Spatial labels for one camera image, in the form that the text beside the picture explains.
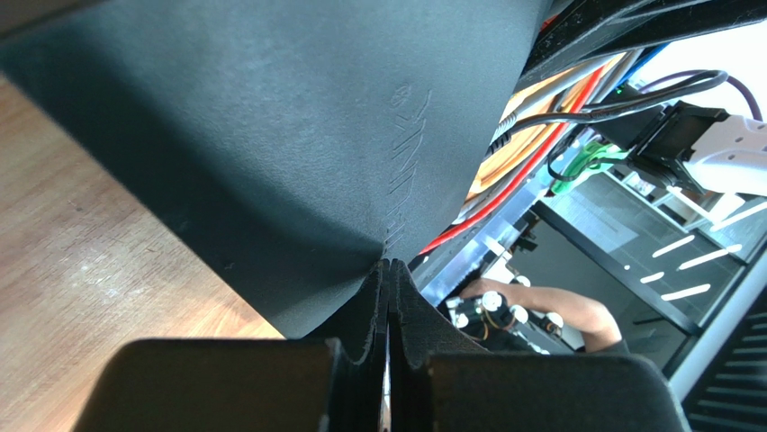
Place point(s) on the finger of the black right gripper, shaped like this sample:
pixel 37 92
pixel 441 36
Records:
pixel 592 29

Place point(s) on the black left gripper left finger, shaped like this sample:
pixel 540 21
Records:
pixel 329 380

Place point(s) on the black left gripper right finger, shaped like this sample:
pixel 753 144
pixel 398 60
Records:
pixel 443 381

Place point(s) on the black network switch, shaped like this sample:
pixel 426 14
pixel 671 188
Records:
pixel 289 144

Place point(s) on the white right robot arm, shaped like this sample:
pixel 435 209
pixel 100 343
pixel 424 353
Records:
pixel 667 141

